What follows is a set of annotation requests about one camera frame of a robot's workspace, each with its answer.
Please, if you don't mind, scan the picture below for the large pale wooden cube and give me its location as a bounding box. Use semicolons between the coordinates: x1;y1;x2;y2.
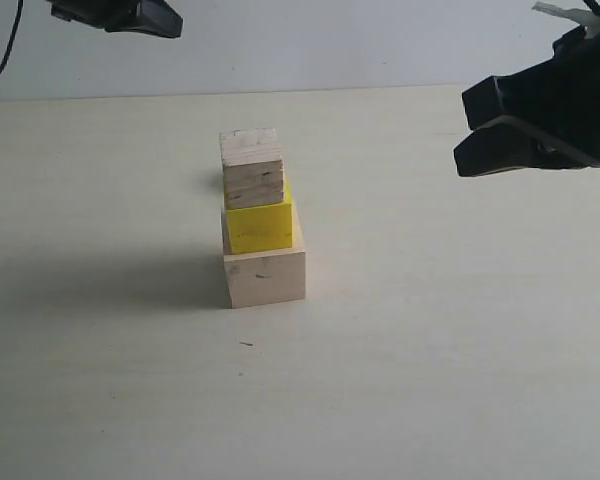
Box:
221;205;306;309

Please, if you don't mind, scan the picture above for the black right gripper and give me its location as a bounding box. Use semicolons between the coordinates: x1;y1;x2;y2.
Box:
453;27;600;177

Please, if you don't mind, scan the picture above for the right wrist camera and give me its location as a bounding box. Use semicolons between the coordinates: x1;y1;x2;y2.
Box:
531;1;600;38

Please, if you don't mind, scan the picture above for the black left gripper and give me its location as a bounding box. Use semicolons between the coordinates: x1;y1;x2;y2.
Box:
50;0;183;39

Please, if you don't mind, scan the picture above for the striped plywood cube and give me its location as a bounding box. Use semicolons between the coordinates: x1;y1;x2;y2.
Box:
219;128;284;210

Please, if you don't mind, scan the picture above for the yellow cube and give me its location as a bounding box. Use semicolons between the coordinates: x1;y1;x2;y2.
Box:
223;182;294;254

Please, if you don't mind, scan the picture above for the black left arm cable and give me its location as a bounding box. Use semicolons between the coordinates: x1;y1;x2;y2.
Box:
0;0;24;95

